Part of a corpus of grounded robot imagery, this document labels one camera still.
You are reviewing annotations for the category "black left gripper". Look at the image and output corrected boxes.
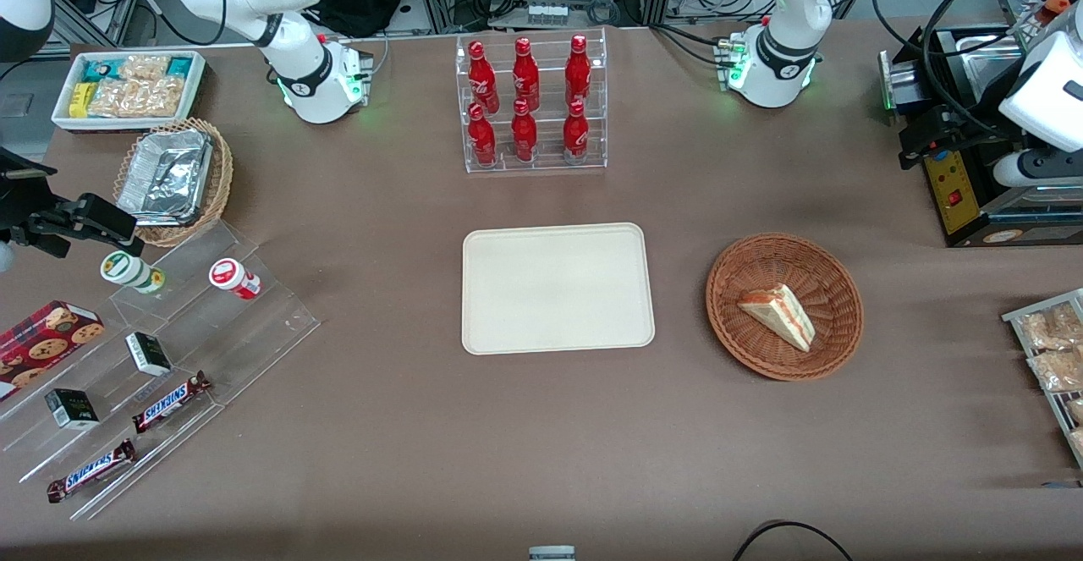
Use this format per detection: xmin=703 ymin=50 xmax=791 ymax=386
xmin=899 ymin=58 xmax=1029 ymax=171

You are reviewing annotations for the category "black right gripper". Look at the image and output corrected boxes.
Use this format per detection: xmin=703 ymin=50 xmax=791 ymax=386
xmin=0 ymin=146 xmax=138 ymax=259

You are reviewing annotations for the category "triangular sandwich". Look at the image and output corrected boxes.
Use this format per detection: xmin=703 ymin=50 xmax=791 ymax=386
xmin=738 ymin=283 xmax=816 ymax=354

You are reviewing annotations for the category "aluminium foil tray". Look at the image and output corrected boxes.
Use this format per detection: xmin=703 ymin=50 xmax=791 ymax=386
xmin=116 ymin=128 xmax=214 ymax=227

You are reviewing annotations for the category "light wicker basket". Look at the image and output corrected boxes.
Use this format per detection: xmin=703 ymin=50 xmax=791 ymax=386
xmin=113 ymin=117 xmax=234 ymax=248

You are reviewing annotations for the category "round brown wicker basket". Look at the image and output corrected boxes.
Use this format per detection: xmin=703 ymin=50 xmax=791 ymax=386
xmin=706 ymin=232 xmax=865 ymax=382

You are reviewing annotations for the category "beige plastic tray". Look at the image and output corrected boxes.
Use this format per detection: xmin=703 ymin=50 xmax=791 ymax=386
xmin=461 ymin=222 xmax=657 ymax=356

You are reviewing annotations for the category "black food warmer machine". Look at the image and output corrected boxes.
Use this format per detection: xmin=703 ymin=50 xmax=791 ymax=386
xmin=878 ymin=0 xmax=1083 ymax=249

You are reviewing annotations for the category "green lidded yogurt cup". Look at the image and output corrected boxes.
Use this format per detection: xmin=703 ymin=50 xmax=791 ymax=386
xmin=100 ymin=250 xmax=167 ymax=295

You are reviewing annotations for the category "white rectangular snack bin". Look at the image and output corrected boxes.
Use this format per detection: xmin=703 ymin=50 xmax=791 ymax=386
xmin=51 ymin=50 xmax=207 ymax=134

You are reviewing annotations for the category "steel warmer pan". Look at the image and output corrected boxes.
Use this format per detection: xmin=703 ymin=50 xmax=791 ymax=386
xmin=956 ymin=30 xmax=1029 ymax=105

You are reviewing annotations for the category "red plaid cookie box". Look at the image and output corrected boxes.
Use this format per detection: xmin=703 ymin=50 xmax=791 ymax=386
xmin=0 ymin=300 xmax=106 ymax=401

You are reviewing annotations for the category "small black carton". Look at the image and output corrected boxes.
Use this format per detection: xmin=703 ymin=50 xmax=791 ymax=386
xmin=125 ymin=332 xmax=173 ymax=377
xmin=44 ymin=388 xmax=101 ymax=431

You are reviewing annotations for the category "large clear cracker bag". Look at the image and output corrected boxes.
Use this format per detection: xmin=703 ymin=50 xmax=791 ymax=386
xmin=87 ymin=76 xmax=185 ymax=118

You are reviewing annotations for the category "red lidded yogurt cup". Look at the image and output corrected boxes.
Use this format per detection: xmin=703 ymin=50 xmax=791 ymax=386
xmin=209 ymin=258 xmax=262 ymax=301

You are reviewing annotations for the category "small clear cracker bag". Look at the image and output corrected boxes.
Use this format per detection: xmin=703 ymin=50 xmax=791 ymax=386
xmin=118 ymin=55 xmax=170 ymax=81

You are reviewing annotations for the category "clear acrylic stepped display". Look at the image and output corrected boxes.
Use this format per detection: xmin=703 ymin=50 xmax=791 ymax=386
xmin=0 ymin=221 xmax=321 ymax=521

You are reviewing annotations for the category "Snickers chocolate bar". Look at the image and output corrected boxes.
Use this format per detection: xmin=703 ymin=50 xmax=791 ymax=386
xmin=131 ymin=371 xmax=212 ymax=435
xmin=47 ymin=438 xmax=138 ymax=504

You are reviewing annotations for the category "red cola bottle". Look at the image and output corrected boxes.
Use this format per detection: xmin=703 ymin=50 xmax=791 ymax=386
xmin=563 ymin=99 xmax=591 ymax=161
xmin=468 ymin=40 xmax=500 ymax=115
xmin=512 ymin=36 xmax=541 ymax=113
xmin=468 ymin=102 xmax=498 ymax=167
xmin=565 ymin=34 xmax=592 ymax=107
xmin=511 ymin=98 xmax=539 ymax=163

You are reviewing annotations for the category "clear acrylic bottle rack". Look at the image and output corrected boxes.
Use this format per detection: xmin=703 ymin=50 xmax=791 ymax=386
xmin=455 ymin=26 xmax=608 ymax=174

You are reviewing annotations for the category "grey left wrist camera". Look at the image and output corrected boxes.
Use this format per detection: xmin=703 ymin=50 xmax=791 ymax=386
xmin=992 ymin=149 xmax=1083 ymax=189

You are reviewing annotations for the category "grey wire tray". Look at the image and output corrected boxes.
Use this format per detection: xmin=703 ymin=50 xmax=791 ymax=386
xmin=1002 ymin=289 xmax=1083 ymax=469

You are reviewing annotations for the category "black floor cable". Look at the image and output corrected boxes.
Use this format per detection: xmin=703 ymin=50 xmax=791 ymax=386
xmin=732 ymin=520 xmax=855 ymax=561

